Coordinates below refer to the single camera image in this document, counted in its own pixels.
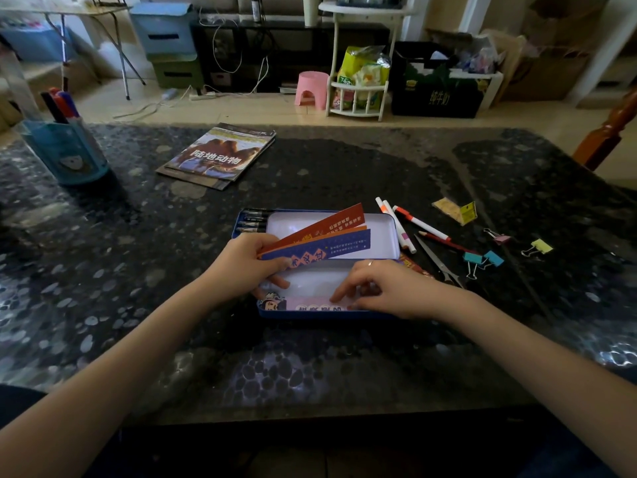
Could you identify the person's right hand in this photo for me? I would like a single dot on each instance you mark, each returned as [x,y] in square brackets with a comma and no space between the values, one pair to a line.
[403,293]

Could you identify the person's left hand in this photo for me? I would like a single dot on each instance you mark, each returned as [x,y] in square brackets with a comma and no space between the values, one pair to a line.
[239,266]

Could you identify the person's right fingers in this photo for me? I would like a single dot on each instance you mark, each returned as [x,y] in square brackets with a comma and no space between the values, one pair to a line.
[356,288]

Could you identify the person's left thumb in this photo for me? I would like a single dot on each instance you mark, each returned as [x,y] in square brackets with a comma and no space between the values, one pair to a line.
[276,282]

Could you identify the blue paper bookmark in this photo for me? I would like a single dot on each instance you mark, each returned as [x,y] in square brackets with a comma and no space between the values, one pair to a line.
[328,247]

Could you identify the orange paper bookmark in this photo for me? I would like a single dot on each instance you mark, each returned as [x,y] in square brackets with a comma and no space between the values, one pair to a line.
[348,231]

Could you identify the red paper bookmark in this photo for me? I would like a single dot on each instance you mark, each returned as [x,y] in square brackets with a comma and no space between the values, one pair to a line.
[328,226]

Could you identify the person's left forearm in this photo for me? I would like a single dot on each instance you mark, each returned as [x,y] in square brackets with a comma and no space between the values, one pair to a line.
[99,383]

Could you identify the person's right forearm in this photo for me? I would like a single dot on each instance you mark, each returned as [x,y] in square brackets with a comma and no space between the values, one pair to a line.
[542,378]

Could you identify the pink cartoon bookmark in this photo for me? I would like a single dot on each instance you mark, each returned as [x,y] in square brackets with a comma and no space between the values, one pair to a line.
[298,307]

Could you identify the blue tin pencil case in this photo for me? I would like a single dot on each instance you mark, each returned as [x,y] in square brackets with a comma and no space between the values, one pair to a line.
[311,281]

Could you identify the red patterned paper card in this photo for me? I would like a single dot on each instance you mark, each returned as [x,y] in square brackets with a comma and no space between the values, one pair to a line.
[413,265]

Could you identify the white marker orange cap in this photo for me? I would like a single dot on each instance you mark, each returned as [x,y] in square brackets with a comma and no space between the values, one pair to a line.
[393,224]

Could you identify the white marker purple band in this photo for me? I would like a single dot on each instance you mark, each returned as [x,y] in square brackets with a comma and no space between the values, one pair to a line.
[402,228]

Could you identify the silver scissors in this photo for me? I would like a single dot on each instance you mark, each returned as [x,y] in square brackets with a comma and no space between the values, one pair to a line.
[438,263]

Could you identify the white marker red cap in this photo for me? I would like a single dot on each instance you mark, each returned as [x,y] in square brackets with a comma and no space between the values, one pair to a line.
[423,223]

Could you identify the red pencil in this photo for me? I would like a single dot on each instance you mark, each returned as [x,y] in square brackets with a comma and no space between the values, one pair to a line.
[448,242]

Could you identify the teal binder clip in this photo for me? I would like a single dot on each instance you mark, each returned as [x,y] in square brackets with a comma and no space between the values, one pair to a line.
[493,258]
[472,259]

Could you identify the yellow folded paper pad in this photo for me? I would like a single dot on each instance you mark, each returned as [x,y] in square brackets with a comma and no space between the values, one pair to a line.
[455,210]

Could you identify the animal picture magazine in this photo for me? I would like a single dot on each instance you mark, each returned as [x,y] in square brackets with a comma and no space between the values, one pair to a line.
[221,151]

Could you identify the pink binder clip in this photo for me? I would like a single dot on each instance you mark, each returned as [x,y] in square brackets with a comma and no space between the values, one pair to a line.
[500,238]

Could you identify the white storage rack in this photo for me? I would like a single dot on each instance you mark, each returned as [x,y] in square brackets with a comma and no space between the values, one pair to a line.
[358,99]

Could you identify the yellow binder clip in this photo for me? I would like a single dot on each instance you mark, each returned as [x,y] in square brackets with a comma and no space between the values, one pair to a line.
[541,246]

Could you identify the pink plastic stool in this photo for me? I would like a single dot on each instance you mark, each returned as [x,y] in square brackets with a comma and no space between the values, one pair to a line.
[312,87]

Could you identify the white power strip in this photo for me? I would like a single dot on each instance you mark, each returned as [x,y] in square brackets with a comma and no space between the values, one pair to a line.
[201,96]

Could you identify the black carton box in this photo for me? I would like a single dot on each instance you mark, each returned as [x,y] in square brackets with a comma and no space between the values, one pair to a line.
[433,97]

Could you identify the green yellow snack bag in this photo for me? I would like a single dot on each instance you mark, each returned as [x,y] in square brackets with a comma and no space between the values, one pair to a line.
[361,69]

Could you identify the green storage drawer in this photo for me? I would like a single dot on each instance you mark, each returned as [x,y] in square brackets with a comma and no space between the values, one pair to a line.
[176,72]

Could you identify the black media stand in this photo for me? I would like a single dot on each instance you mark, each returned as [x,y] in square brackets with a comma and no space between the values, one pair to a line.
[288,49]

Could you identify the white open box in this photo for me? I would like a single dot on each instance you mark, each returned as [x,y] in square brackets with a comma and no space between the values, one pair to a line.
[490,87]

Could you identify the blue pen holder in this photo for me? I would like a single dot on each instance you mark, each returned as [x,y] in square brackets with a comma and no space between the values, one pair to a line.
[64,154]

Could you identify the crumpled plastic bags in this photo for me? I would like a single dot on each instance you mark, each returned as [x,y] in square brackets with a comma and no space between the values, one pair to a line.
[477,54]

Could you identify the blue marker pen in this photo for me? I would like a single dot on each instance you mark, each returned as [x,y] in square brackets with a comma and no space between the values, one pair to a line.
[68,105]

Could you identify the blue storage drawer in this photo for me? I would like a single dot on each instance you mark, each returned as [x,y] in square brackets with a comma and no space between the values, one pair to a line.
[164,32]

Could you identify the dark bottle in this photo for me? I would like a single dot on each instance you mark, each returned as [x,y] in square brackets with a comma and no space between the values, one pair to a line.
[256,8]

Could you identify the white cylinder container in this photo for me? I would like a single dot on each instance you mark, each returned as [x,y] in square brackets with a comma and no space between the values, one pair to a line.
[311,9]

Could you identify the red marker pen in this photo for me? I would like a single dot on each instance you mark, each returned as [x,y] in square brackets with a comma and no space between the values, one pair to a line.
[62,102]

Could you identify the black marker pen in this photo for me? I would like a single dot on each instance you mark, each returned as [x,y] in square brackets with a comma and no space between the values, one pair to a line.
[52,108]

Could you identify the brown wooden chair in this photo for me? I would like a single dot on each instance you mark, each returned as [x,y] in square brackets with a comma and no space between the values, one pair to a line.
[604,134]

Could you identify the brown cardboard boxes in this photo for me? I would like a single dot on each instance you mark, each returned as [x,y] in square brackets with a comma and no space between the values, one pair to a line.
[552,64]

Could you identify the blue plastic bin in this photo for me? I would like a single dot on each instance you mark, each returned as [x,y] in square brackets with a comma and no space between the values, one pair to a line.
[35,44]

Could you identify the folding metal leg table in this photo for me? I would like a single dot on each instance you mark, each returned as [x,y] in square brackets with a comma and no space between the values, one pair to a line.
[74,9]

